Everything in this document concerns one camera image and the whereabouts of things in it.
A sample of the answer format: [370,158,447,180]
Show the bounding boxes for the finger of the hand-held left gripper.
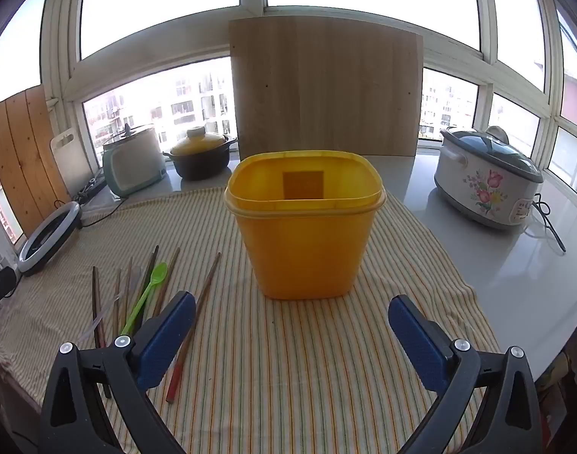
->
[0,267,19,315]

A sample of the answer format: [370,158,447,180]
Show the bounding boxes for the electric pot black cable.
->
[80,196,128,229]

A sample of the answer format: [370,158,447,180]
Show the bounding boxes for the yellow plastic container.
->
[223,150,387,301]

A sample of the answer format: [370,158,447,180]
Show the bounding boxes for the floral white slow cooker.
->
[434,125,545,232]

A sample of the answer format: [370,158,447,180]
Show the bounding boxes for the ring light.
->
[18,201,84,277]

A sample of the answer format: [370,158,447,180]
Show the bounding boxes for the striped tablecloth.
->
[0,187,502,454]

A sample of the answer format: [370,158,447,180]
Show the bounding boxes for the light wooden board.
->
[228,15,424,162]

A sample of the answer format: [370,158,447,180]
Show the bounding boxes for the brown wooden plank board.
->
[0,82,72,239]

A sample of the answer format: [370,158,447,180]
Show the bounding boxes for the brown red-tipped chopstick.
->
[165,252,222,404]

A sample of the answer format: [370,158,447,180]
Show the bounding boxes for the white teal electric pot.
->
[101,123,167,198]

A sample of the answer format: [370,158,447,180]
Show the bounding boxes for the white cutting board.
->
[49,127,96,199]

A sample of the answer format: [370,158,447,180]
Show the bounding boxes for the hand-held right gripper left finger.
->
[39,291,197,454]

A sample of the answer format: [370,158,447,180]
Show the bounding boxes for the slow cooker black cable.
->
[525,194,568,253]

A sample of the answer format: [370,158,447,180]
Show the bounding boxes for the green plastic spoon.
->
[120,262,168,336]

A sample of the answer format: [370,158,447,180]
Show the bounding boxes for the black casserole yellow lid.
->
[163,126,238,181]

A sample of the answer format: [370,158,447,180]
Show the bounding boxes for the clear plastic spoon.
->
[78,267,142,341]

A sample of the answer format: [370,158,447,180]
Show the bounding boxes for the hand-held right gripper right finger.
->
[388,294,540,454]

